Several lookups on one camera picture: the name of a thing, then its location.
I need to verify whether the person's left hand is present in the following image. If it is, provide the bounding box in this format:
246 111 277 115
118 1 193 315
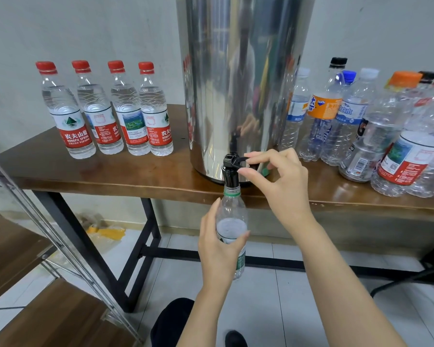
198 198 251 294

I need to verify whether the person's right hand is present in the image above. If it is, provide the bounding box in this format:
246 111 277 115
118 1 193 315
237 148 315 232

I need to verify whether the green label plastic water bottle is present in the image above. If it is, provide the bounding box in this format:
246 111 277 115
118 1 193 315
216 186 248 280

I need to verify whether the cluster of plastic bottles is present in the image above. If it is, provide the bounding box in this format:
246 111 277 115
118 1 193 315
278 57 434 199

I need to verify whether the stainless steel water dispenser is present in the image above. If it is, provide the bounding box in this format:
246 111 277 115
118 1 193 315
176 0 317 184

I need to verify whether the green red label plastic bottle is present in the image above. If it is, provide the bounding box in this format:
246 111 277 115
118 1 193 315
107 60 151 156

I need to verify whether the wooden metal shelf rack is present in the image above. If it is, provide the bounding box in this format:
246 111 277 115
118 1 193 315
0 144 142 347

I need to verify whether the person's right forearm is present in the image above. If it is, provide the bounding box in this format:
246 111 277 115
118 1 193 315
289 213 434 347

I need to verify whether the person's black shoe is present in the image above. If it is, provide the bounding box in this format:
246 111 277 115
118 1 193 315
224 330 248 347

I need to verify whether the person's black trouser leg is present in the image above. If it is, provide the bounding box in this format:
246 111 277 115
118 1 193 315
150 297 196 347

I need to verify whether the yellow debris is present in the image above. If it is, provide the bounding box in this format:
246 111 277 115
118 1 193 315
87 226 127 240

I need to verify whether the black metal table frame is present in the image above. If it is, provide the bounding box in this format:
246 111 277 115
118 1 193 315
32 191 434 315

